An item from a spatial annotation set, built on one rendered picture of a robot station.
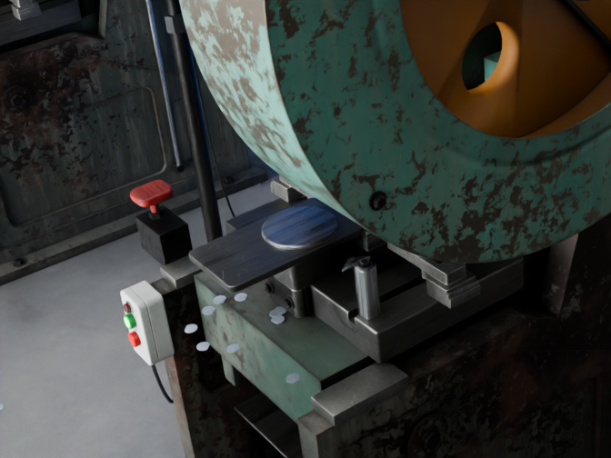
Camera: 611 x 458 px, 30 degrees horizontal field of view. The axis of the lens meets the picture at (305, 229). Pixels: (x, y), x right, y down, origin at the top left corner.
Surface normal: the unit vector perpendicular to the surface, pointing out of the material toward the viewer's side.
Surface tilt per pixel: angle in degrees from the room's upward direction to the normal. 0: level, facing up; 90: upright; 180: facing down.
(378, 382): 0
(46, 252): 0
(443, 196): 90
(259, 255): 0
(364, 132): 90
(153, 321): 90
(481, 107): 90
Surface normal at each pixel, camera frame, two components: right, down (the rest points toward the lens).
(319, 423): -0.11, -0.85
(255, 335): -0.82, 0.37
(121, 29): 0.53, 0.39
